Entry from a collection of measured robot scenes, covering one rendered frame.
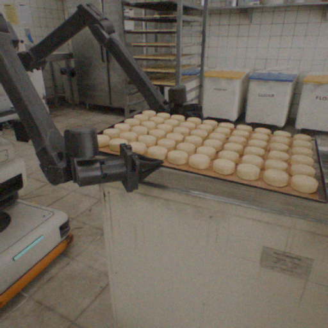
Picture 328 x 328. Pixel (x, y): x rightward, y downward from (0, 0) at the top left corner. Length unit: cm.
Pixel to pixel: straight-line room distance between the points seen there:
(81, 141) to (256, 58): 421
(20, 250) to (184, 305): 91
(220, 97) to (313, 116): 120
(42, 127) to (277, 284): 67
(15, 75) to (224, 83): 358
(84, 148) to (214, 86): 365
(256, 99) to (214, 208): 342
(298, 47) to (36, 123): 417
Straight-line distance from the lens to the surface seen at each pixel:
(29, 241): 161
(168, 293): 97
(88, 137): 60
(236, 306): 90
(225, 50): 479
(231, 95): 413
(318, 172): 77
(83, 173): 61
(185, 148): 73
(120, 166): 63
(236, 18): 476
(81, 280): 170
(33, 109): 71
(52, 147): 67
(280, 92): 399
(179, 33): 213
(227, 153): 73
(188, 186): 72
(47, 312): 162
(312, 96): 398
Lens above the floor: 120
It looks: 25 degrees down
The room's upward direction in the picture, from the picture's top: straight up
